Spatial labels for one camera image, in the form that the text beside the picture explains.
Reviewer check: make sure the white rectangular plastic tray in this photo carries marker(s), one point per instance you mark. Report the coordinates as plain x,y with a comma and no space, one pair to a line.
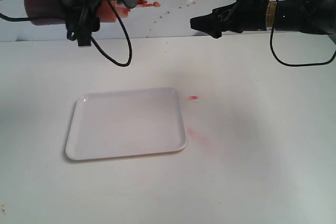
126,123

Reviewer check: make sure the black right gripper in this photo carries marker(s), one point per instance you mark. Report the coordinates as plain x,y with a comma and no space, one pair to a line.
241,16

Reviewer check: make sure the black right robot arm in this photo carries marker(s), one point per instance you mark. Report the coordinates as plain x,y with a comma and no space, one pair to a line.
315,17

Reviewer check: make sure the red sauce squeeze bottle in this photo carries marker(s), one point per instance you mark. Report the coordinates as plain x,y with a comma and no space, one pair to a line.
35,8

